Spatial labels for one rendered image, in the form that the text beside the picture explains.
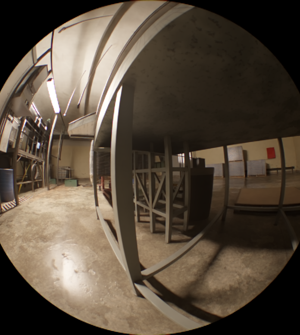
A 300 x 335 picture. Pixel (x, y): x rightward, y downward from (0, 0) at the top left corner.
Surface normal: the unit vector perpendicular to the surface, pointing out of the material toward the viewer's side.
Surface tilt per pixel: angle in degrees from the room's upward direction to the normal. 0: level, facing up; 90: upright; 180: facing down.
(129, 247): 90
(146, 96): 180
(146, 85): 180
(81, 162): 90
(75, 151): 90
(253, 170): 89
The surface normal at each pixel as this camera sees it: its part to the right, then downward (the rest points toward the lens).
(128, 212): 0.57, -0.06
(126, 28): 0.03, 1.00
